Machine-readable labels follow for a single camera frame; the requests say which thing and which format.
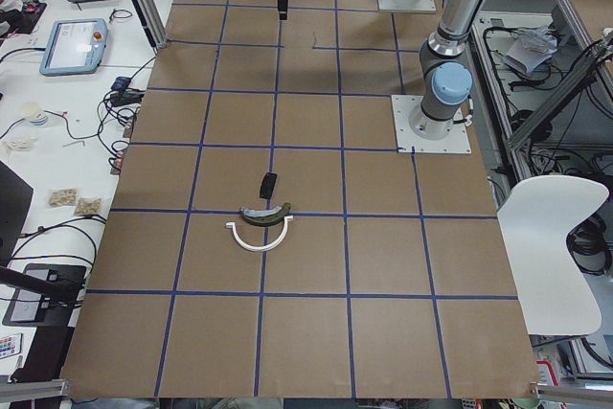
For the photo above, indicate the blue teach pendant near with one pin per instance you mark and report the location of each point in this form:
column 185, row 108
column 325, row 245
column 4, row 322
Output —
column 75, row 47

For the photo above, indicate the white tape roll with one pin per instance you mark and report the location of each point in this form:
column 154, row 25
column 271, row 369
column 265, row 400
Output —
column 34, row 114

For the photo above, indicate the white plastic chair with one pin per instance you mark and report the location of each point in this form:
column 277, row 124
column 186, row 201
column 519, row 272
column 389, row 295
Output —
column 535, row 221

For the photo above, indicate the black flat plastic plate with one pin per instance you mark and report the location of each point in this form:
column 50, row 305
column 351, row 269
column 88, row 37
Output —
column 268, row 184

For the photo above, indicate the olive green brake shoe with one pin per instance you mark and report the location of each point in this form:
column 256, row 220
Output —
column 266, row 217

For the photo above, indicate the blue usb hub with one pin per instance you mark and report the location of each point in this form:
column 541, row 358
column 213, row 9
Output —
column 121, row 83

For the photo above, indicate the bag of small parts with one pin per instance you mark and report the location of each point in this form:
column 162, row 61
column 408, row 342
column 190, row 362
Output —
column 66, row 197
column 88, row 206

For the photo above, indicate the white curved plastic bracket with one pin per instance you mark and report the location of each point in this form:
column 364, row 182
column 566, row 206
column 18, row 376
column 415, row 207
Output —
column 258, row 240

